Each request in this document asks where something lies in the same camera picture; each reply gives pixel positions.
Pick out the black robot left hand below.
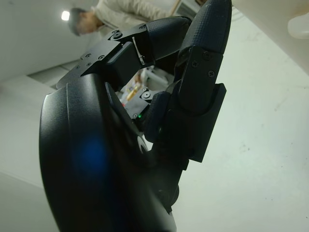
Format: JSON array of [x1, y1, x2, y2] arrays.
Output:
[[38, 0, 233, 232]]

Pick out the white toaster lever knob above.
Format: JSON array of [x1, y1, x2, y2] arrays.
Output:
[[287, 12, 309, 40]]

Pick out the person in dark trousers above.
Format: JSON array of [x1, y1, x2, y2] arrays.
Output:
[[68, 0, 180, 37]]

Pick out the cream white two-slot toaster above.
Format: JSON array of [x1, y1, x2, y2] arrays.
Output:
[[230, 0, 309, 71]]

